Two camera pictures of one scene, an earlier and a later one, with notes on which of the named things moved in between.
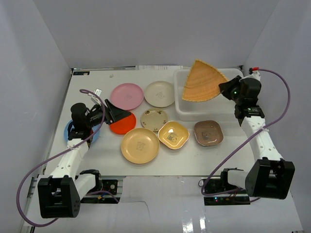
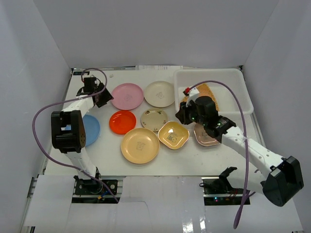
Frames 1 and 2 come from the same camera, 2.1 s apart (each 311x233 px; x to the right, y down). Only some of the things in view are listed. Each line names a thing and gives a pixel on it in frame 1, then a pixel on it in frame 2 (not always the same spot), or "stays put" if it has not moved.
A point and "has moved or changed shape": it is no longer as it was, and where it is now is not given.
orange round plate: (124, 125) stays put
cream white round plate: (159, 94) stays put
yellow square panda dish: (173, 134) stays put
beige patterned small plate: (153, 119) stays put
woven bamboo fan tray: (203, 82) has moved or changed shape
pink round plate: (127, 96) stays put
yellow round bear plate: (140, 145) stays put
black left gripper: (108, 111) → (103, 97)
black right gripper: (225, 87) → (182, 113)
